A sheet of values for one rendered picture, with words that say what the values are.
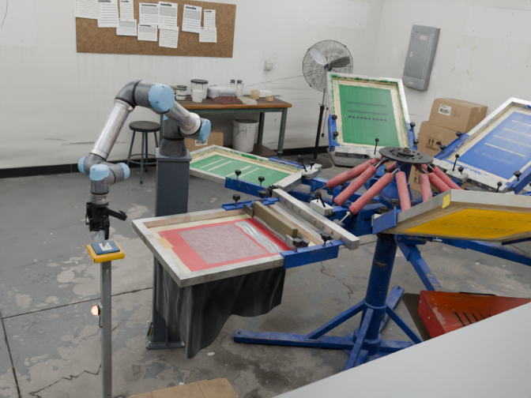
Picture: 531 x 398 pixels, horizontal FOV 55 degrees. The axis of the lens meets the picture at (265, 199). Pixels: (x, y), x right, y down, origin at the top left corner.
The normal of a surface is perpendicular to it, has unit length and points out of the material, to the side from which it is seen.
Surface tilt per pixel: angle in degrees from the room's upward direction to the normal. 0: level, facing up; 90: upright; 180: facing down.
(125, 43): 90
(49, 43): 90
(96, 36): 90
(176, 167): 90
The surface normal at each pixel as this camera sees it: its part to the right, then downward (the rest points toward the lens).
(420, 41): -0.85, 0.11
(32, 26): 0.52, 0.36
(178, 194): 0.23, 0.37
